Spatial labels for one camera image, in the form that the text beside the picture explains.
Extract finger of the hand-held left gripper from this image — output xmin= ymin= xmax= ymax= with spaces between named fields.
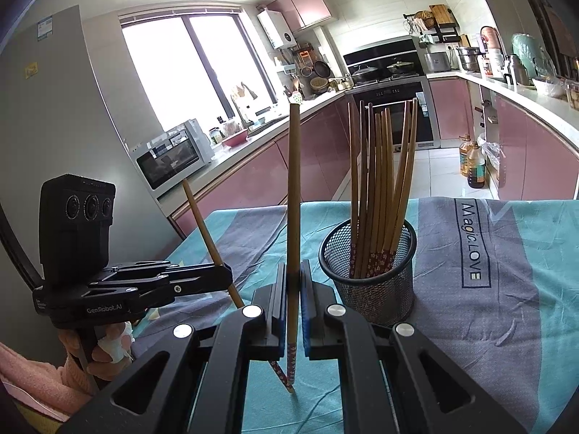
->
xmin=97 ymin=260 xmax=223 ymax=282
xmin=130 ymin=265 xmax=234 ymax=309

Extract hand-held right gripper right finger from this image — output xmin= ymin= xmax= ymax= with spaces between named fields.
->
xmin=299 ymin=260 xmax=528 ymax=434

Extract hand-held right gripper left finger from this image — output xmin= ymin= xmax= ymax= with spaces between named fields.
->
xmin=59 ymin=264 xmax=288 ymax=434

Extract patterned-end wooden chopstick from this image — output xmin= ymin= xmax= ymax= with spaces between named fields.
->
xmin=286 ymin=102 xmax=303 ymax=395
xmin=182 ymin=180 xmax=292 ymax=394

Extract black mesh chopstick holder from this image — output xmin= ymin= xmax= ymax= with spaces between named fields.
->
xmin=319 ymin=218 xmax=417 ymax=326

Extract bundle of wooden chopsticks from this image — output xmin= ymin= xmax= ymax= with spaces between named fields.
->
xmin=347 ymin=97 xmax=419 ymax=278

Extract person's left forearm pink sleeve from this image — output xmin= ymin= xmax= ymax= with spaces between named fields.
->
xmin=0 ymin=341 xmax=98 ymax=417

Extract person's left hand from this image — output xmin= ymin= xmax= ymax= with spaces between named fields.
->
xmin=58 ymin=321 xmax=135 ymax=383

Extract grey refrigerator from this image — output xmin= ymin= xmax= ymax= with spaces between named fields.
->
xmin=0 ymin=4 xmax=188 ymax=290

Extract white countertop oven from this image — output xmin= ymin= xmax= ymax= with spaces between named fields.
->
xmin=131 ymin=119 xmax=213 ymax=191

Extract red bowl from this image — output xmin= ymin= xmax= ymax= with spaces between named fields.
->
xmin=221 ymin=127 xmax=249 ymax=148

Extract teal and grey tablecloth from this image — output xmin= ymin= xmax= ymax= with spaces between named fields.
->
xmin=131 ymin=194 xmax=579 ymax=434

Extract kitchen window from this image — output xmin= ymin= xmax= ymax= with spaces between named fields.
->
xmin=118 ymin=7 xmax=283 ymax=145

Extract cooking oil bottle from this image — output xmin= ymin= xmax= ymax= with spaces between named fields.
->
xmin=460 ymin=135 xmax=487 ymax=190

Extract black built-in oven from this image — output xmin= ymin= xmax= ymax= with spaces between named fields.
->
xmin=350 ymin=80 xmax=437 ymax=150

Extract white plastic bag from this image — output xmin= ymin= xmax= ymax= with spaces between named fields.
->
xmin=477 ymin=136 xmax=501 ymax=182

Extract black lidded wok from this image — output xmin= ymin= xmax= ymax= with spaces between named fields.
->
xmin=352 ymin=65 xmax=379 ymax=85

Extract black range hood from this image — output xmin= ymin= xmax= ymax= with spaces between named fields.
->
xmin=343 ymin=45 xmax=423 ymax=77

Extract pink kitchen cabinets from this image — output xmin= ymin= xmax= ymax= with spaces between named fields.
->
xmin=172 ymin=77 xmax=579 ymax=236

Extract steel rice cooker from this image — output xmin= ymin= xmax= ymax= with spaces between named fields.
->
xmin=425 ymin=52 xmax=453 ymax=73

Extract steel cooking pot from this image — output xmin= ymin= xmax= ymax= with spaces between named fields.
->
xmin=457 ymin=46 xmax=482 ymax=72

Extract white kitchen countertop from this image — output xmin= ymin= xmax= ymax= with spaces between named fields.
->
xmin=156 ymin=70 xmax=579 ymax=200

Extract steel thermos jug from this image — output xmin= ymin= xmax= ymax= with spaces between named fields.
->
xmin=509 ymin=54 xmax=530 ymax=86

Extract pink tall appliance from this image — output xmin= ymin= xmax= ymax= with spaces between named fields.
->
xmin=479 ymin=26 xmax=505 ymax=77

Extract white bowl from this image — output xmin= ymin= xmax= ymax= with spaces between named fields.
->
xmin=533 ymin=77 xmax=566 ymax=97

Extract green covered jar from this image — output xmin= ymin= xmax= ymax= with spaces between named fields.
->
xmin=512 ymin=34 xmax=550 ymax=77

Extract white wall water heater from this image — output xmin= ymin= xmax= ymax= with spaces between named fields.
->
xmin=258 ymin=9 xmax=297 ymax=50

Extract pink wall cabinets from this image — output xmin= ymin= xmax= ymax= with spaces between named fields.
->
xmin=274 ymin=0 xmax=338 ymax=32

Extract wall rack with cutting board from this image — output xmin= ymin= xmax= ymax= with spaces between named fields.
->
xmin=404 ymin=4 xmax=462 ymax=46

